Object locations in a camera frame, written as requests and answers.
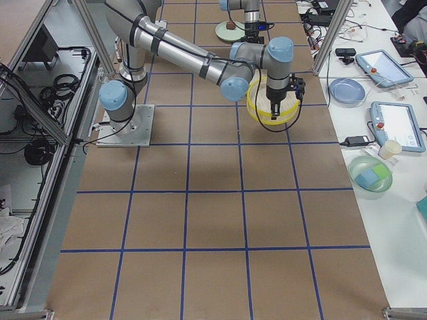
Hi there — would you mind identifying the teach pendant far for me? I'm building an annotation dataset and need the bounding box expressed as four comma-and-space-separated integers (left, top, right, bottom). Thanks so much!
355, 49, 414, 87

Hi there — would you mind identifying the yellow steamer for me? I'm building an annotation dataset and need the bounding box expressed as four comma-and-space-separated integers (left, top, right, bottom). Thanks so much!
246, 75, 299, 125

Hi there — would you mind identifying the light green plate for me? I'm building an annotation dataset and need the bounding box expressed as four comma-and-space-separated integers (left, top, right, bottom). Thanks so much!
215, 21, 244, 42

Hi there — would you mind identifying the black webcam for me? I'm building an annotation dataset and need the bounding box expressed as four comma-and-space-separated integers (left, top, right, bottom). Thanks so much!
335, 48, 356, 65

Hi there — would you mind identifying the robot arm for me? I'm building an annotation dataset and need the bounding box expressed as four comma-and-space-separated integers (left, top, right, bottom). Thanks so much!
104, 1, 305, 119
216, 0, 274, 44

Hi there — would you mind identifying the black power adapter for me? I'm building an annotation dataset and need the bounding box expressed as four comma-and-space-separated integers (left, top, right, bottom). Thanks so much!
340, 135, 371, 147

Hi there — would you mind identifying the teach pendant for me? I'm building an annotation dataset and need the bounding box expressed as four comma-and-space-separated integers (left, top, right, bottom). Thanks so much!
370, 101, 426, 153
355, 49, 414, 87

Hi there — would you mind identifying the green bowl with blocks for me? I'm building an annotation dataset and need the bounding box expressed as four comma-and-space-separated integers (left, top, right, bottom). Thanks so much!
348, 156, 393, 193

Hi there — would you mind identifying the teach pendant near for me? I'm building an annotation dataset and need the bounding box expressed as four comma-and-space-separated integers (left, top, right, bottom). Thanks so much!
370, 101, 426, 153

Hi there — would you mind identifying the blue plate on desk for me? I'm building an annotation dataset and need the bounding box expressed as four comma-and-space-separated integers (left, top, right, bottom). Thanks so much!
330, 78, 366, 104

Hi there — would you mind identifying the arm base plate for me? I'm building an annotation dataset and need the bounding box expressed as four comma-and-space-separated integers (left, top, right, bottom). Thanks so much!
96, 104, 155, 147

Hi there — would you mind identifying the aluminium frame post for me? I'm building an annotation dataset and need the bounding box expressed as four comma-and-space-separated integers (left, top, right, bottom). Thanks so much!
312, 0, 352, 75

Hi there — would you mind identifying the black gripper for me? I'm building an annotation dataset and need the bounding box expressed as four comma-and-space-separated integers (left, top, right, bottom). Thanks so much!
266, 75, 306, 120
242, 21, 274, 43

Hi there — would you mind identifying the brown bun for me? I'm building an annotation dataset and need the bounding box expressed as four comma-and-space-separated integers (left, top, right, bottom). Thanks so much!
226, 21, 236, 30

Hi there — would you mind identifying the paper cup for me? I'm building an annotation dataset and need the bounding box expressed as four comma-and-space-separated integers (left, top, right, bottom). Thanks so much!
378, 140, 402, 159

